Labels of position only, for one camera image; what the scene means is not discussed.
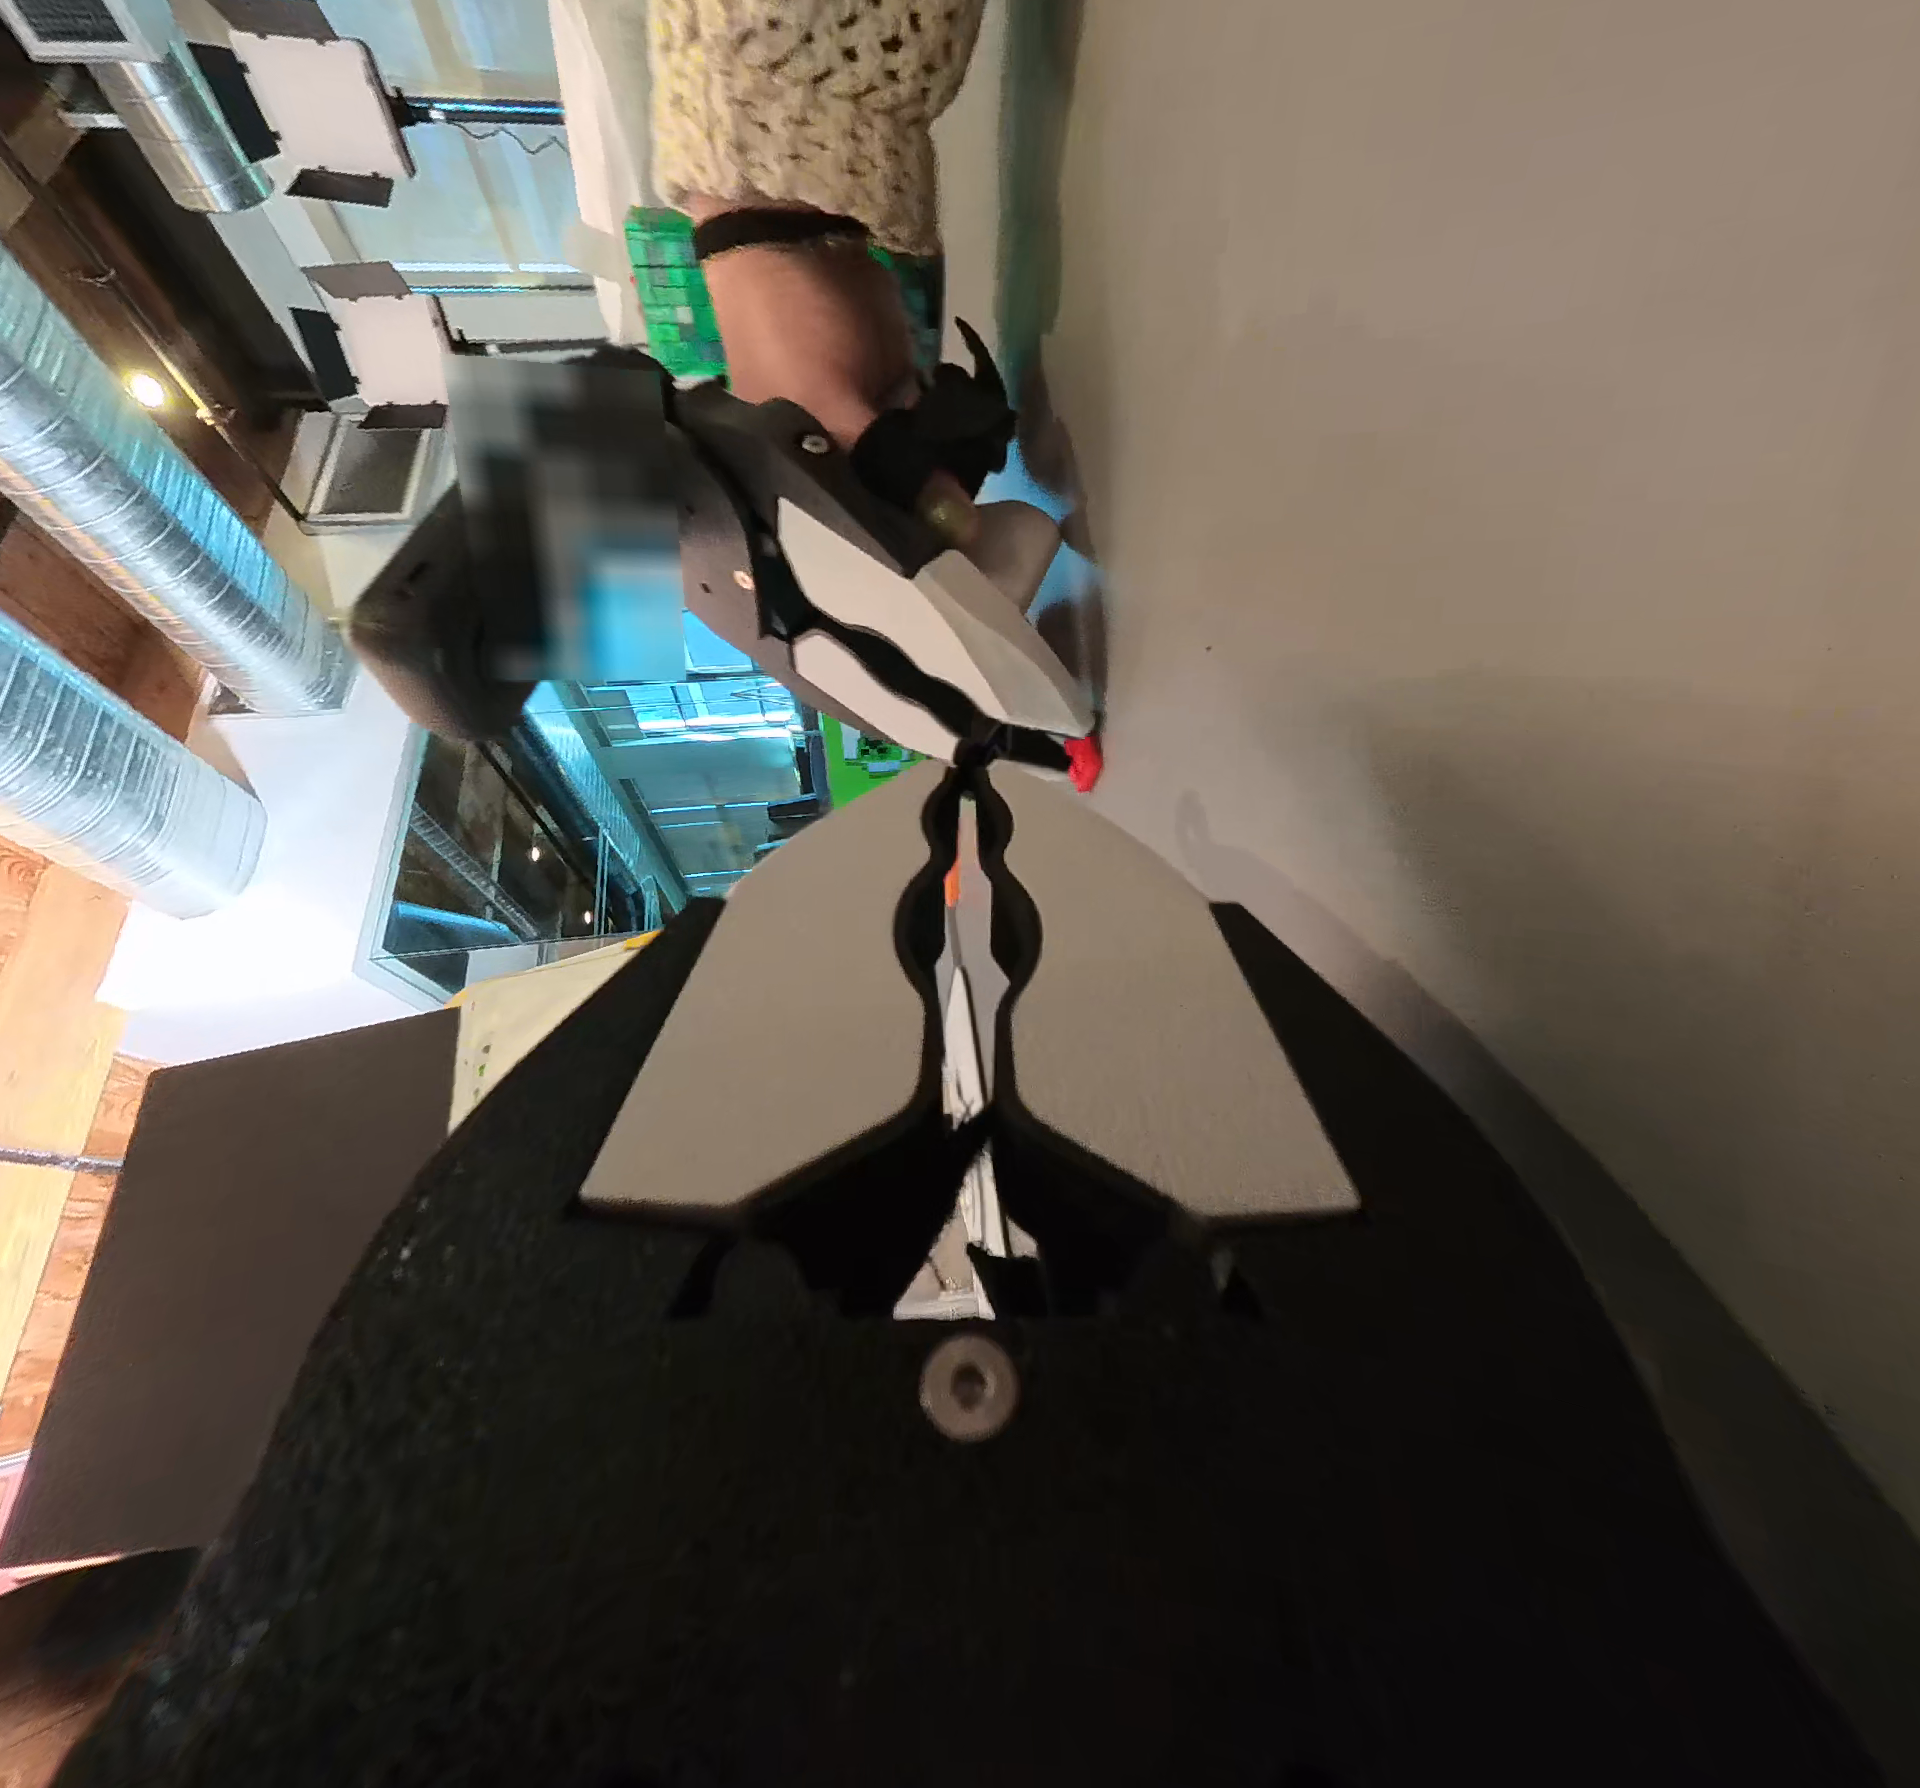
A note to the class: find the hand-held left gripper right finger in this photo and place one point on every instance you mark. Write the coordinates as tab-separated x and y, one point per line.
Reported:
1171	1054

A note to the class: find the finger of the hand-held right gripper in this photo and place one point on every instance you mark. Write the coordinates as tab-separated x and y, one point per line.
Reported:
870	687
930	619

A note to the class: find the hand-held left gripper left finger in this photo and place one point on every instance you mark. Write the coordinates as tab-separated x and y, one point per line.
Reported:
764	1038

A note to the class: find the red square lego plate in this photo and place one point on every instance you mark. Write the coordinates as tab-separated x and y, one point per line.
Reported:
1086	765

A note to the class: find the person's right forearm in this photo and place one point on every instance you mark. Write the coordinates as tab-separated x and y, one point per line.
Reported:
811	18

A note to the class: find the green lego box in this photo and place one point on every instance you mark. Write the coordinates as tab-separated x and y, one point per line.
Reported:
668	303

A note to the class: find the white studio light panel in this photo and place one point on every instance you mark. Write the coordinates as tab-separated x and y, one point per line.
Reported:
398	349
323	94

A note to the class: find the white paper stack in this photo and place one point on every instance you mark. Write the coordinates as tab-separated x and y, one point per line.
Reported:
600	94

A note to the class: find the large black board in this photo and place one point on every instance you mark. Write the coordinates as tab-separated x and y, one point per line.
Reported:
225	1295

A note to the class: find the silver ventilation duct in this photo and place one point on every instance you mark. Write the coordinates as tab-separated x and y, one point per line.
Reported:
134	498
179	139
106	783

